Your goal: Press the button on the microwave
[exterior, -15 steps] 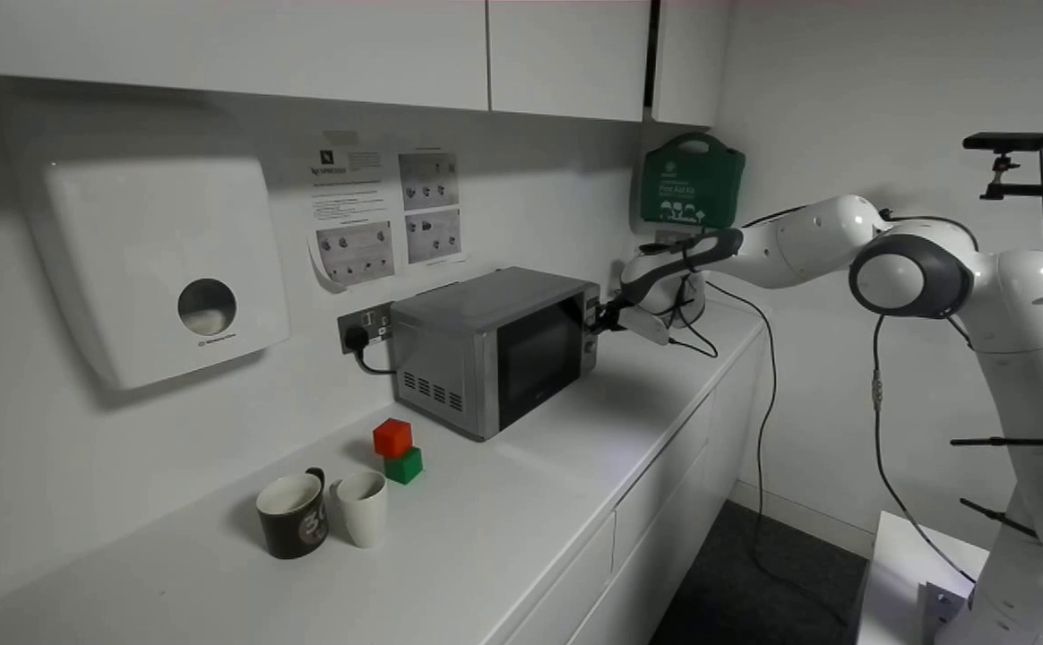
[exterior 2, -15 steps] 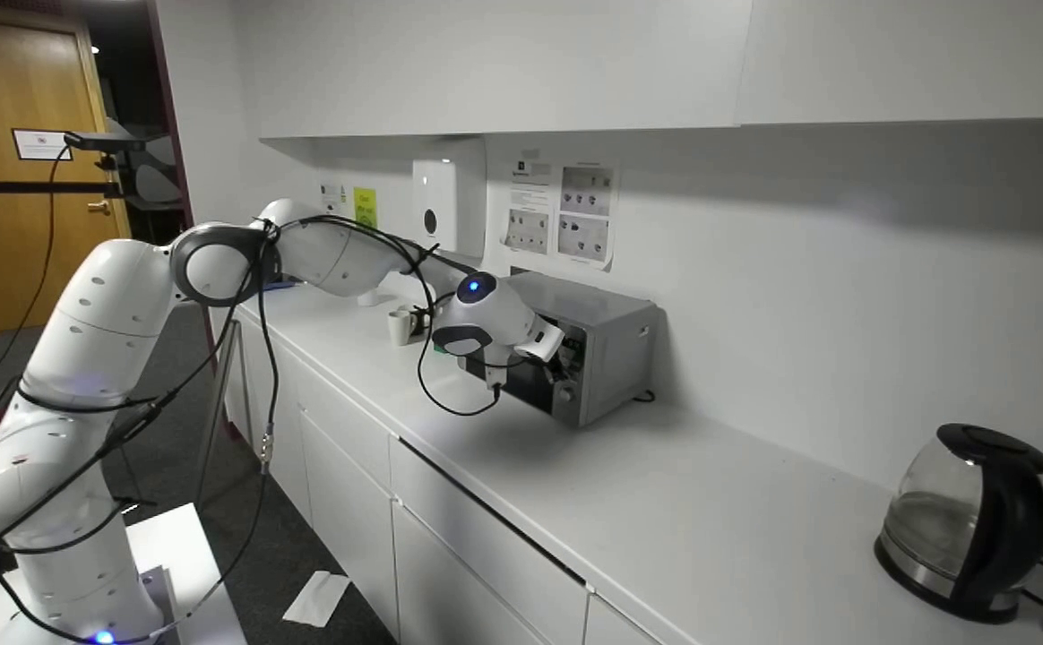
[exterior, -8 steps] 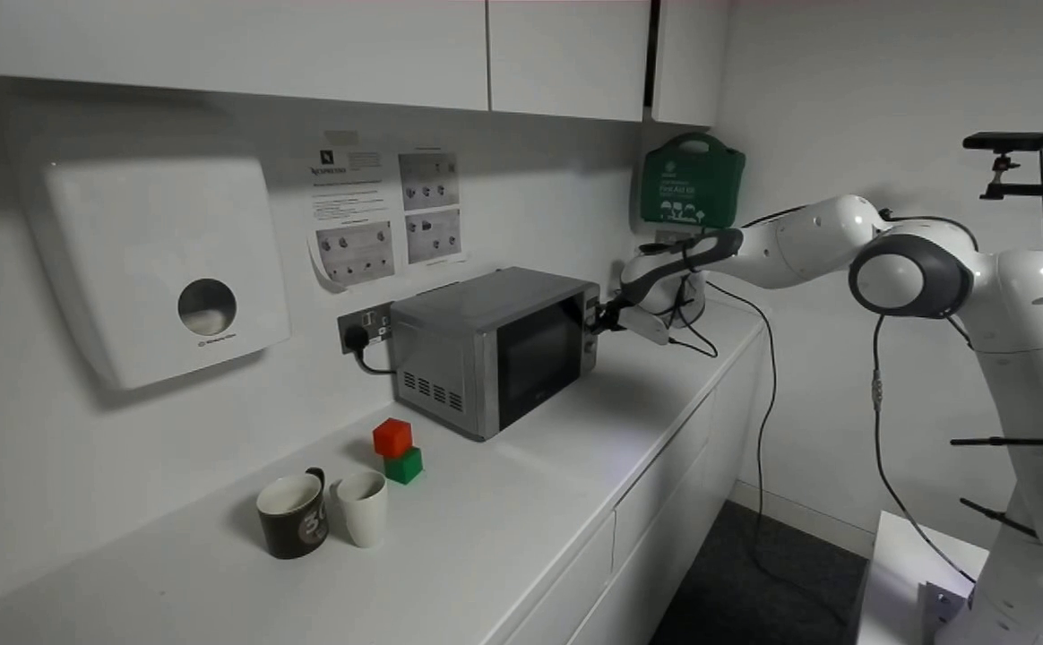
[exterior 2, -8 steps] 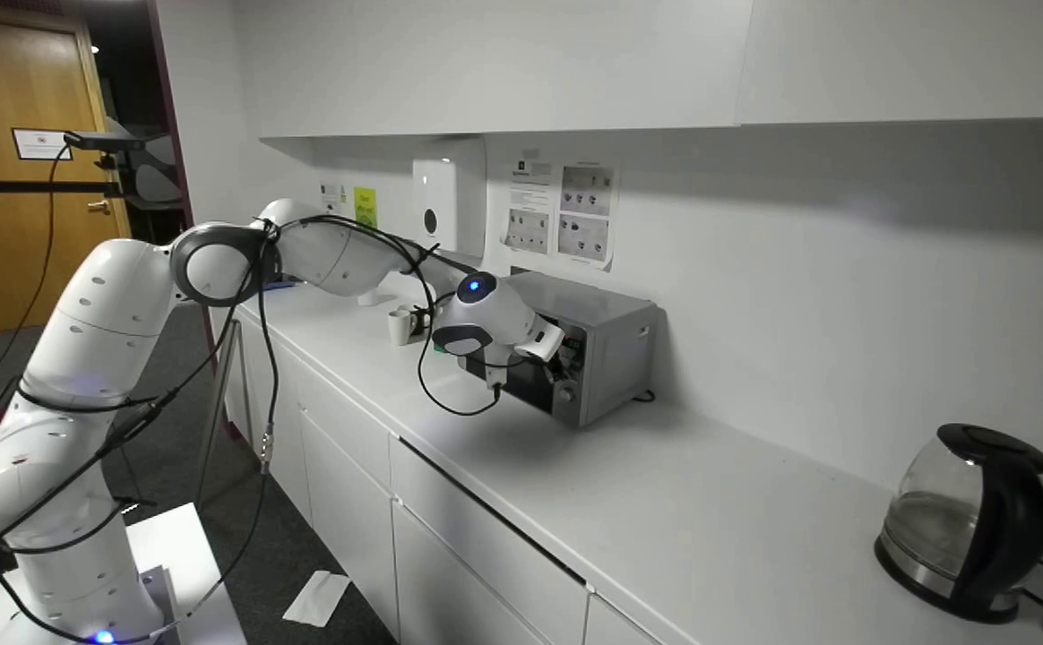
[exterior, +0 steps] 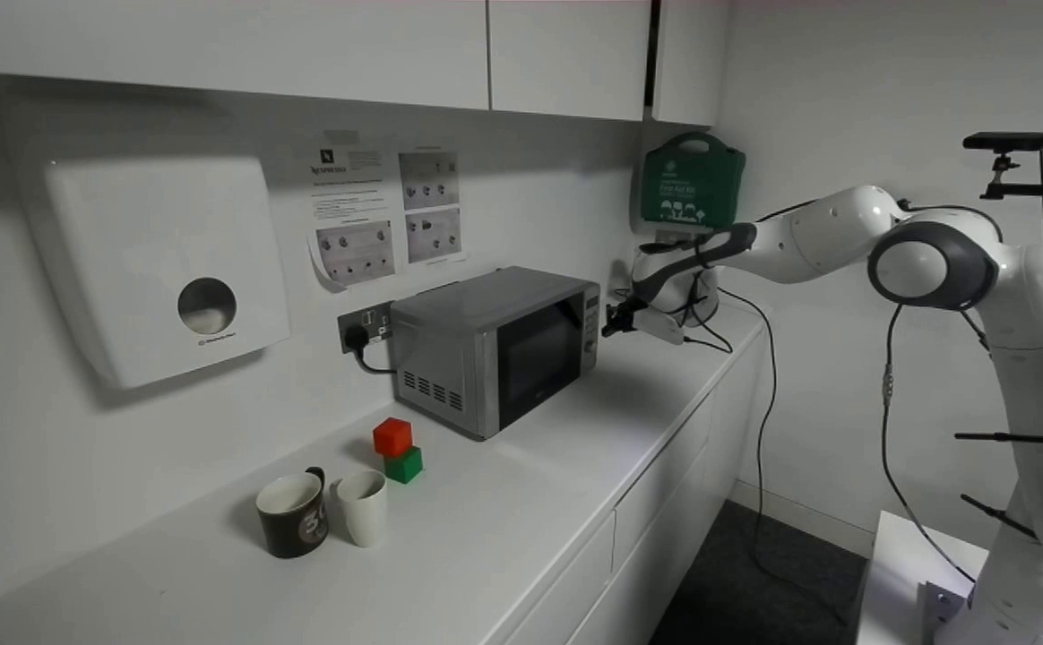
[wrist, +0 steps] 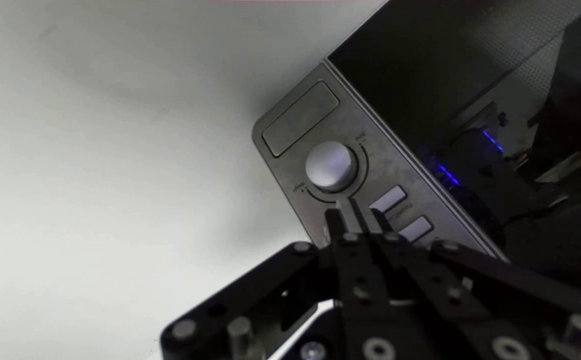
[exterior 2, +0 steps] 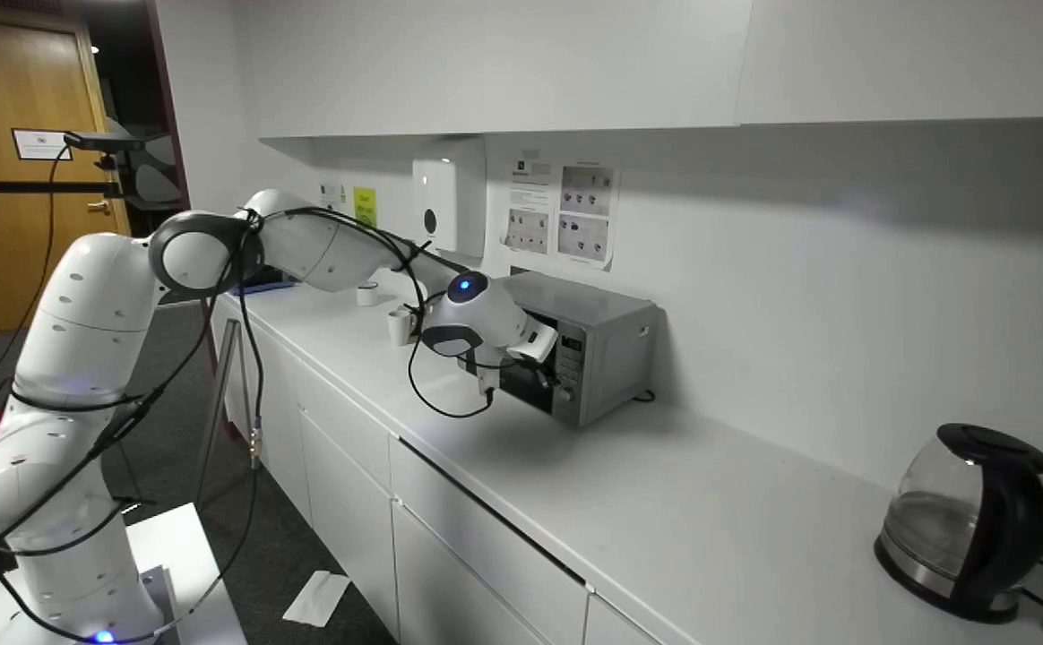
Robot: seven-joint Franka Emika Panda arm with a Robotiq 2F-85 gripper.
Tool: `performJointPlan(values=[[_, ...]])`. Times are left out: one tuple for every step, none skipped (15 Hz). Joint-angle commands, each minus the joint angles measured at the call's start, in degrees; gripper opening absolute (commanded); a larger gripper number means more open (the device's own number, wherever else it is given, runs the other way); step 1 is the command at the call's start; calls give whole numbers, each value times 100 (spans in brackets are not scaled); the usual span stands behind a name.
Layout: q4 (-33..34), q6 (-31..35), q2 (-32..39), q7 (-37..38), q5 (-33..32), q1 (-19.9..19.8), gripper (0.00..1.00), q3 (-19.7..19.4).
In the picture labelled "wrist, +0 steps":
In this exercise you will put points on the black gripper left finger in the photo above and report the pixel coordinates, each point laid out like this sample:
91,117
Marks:
251,292

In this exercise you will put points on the silver microwave oven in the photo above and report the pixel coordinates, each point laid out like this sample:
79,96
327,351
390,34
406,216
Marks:
303,121

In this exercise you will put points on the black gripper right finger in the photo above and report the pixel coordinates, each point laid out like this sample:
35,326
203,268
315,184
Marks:
476,292

